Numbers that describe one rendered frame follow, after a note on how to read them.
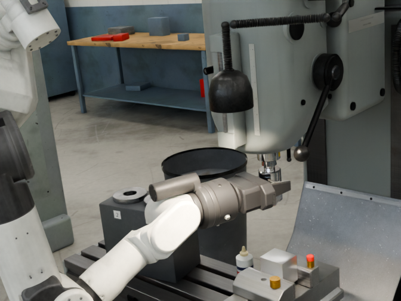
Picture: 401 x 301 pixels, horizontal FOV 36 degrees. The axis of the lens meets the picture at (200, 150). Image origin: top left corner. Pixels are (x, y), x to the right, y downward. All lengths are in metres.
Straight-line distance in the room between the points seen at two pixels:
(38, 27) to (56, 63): 7.54
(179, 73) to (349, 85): 6.15
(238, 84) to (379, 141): 0.66
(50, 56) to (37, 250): 7.53
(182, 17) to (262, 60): 6.09
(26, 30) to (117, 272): 0.44
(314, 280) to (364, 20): 0.55
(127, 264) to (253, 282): 0.32
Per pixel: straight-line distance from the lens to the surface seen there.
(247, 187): 1.21
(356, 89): 1.29
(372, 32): 1.33
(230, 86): 0.96
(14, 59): 1.10
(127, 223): 1.57
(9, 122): 1.01
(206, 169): 3.57
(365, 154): 1.58
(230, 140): 1.13
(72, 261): 1.75
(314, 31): 1.18
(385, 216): 1.59
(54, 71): 8.54
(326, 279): 1.42
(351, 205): 1.62
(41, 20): 1.02
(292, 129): 1.16
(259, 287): 1.31
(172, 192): 1.15
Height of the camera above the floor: 1.68
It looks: 17 degrees down
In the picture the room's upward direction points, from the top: 5 degrees counter-clockwise
